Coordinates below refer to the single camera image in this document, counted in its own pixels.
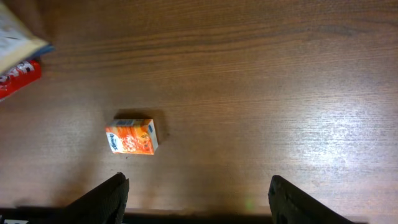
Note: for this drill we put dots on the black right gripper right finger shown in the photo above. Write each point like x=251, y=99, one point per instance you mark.
x=289, y=205

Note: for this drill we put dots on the red Hacks candy bag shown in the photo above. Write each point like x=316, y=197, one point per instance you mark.
x=19, y=76

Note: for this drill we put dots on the orange small carton box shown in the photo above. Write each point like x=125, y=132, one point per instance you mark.
x=132, y=136

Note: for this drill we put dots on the yellow snack bag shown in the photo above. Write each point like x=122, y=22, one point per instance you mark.
x=18, y=43

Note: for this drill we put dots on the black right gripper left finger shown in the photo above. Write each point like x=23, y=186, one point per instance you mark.
x=105, y=204

